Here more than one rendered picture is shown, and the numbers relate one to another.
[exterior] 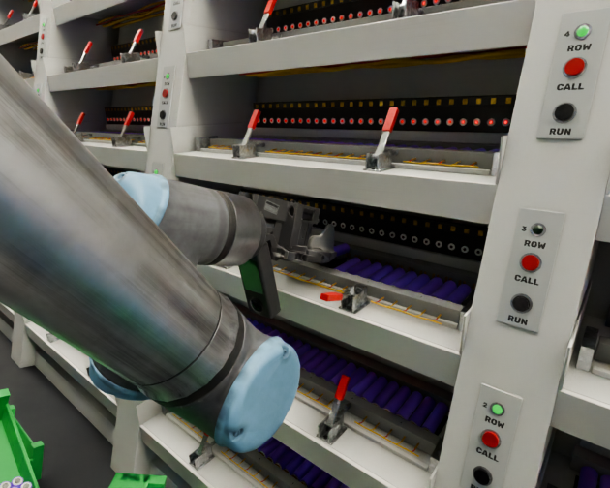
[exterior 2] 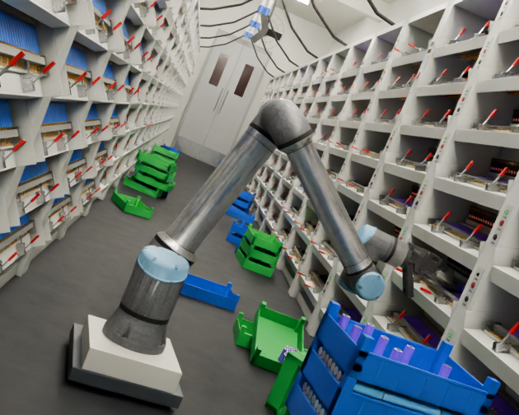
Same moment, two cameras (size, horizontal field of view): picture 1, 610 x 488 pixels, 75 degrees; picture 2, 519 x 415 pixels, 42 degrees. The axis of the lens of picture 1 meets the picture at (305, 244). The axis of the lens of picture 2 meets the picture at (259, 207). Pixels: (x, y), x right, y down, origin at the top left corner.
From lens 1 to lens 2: 1.81 m
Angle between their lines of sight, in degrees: 45
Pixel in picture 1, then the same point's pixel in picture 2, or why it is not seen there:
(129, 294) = (347, 244)
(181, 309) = (355, 251)
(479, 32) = (497, 203)
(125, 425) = not seen: hidden behind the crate
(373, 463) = not seen: hidden behind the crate
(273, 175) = (437, 242)
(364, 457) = not seen: hidden behind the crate
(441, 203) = (469, 263)
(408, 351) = (441, 318)
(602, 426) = (467, 340)
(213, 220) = (386, 245)
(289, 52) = (460, 190)
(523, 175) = (483, 255)
